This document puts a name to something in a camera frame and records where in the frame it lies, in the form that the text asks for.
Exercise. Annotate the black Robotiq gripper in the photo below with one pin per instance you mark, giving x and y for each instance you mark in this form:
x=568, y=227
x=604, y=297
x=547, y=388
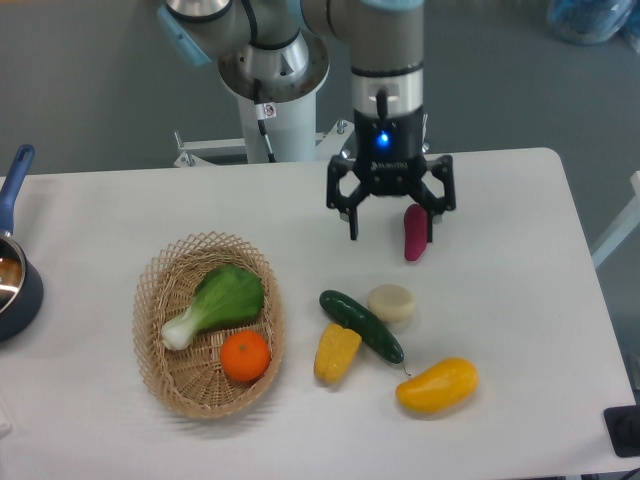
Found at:
x=389, y=162

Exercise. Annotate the yellow mango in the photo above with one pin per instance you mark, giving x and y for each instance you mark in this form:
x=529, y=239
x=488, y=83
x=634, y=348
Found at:
x=444, y=385

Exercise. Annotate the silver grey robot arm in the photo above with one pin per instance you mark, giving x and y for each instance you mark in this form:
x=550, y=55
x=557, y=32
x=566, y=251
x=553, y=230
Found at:
x=272, y=56

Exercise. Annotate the purple sweet potato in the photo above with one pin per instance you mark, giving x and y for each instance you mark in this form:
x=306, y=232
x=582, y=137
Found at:
x=415, y=240

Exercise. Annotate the cream round cake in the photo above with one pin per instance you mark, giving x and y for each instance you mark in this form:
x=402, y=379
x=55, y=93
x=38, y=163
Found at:
x=391, y=303

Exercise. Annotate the dark green cucumber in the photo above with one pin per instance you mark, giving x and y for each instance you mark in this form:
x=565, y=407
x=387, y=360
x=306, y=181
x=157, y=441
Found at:
x=350, y=314

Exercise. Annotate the yellow bell pepper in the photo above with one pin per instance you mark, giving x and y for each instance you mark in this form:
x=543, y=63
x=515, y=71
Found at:
x=335, y=352

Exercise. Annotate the green bok choy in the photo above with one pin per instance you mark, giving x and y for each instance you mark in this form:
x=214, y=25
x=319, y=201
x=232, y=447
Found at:
x=226, y=297

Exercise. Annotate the orange tangerine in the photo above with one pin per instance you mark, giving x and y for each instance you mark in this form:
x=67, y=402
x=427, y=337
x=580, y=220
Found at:
x=245, y=356

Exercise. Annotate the woven wicker basket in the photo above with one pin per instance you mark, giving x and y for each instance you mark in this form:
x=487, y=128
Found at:
x=191, y=381

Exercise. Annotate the blue plastic bag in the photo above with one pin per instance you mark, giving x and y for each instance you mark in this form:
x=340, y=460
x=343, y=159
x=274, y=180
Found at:
x=588, y=23

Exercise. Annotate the black device at edge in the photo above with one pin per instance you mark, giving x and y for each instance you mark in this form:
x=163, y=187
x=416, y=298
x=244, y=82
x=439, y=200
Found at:
x=623, y=429

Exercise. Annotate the blue saucepan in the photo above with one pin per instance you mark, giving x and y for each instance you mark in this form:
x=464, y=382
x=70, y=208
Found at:
x=22, y=288

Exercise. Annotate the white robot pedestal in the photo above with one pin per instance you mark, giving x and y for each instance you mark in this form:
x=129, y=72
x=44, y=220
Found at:
x=271, y=132

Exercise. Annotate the white frame at right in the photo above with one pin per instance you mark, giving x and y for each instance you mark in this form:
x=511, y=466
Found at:
x=619, y=228

